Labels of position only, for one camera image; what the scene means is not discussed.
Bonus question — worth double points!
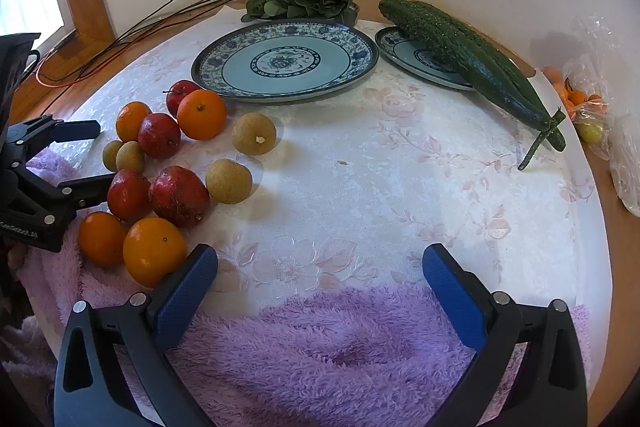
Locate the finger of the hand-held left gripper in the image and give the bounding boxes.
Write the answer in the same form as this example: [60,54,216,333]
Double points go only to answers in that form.
[10,167,118,230]
[6,114,102,158]

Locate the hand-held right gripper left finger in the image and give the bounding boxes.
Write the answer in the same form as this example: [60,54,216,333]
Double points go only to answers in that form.
[52,244,219,427]

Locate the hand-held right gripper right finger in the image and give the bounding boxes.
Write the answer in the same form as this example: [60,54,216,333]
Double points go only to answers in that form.
[421,243,588,427]

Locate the yellow-brown round fruit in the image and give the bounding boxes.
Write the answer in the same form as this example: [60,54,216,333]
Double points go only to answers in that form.
[205,158,252,205]
[102,140,124,172]
[116,141,146,172]
[231,112,277,156]

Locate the red apple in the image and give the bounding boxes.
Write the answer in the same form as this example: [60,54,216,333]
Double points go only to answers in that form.
[138,113,182,159]
[106,169,152,223]
[148,165,211,228]
[164,80,202,118]

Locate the orange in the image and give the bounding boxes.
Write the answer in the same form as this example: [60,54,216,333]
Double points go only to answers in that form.
[176,89,228,141]
[78,211,128,268]
[122,217,188,289]
[115,101,152,142]

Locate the large blue patterned plate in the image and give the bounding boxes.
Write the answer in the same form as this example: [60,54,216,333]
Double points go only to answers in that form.
[191,20,379,102]

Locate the purple fluffy towel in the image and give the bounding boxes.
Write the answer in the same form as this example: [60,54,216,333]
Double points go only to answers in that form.
[20,147,593,427]

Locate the white floral tablecloth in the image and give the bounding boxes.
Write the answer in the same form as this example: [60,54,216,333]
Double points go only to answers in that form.
[50,4,613,338]

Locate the green cucumber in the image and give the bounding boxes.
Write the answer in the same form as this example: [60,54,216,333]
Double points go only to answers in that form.
[440,14,567,152]
[378,0,566,171]

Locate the clear plastic bag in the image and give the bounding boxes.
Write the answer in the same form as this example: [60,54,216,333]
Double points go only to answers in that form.
[542,19,640,158]
[607,122,640,218]

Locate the small yellow fruit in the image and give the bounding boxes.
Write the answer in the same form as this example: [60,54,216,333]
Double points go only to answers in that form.
[580,121,605,144]

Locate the pile of small tangerines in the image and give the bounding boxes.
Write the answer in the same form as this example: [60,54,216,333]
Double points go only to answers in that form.
[543,66,608,128]

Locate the small blue patterned plate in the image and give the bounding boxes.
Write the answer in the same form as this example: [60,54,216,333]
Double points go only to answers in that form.
[375,26,476,92]

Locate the red cable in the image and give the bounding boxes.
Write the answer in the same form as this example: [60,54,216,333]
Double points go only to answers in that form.
[35,0,336,88]

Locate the black cable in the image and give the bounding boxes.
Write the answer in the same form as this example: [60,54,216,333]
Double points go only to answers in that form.
[20,0,256,82]

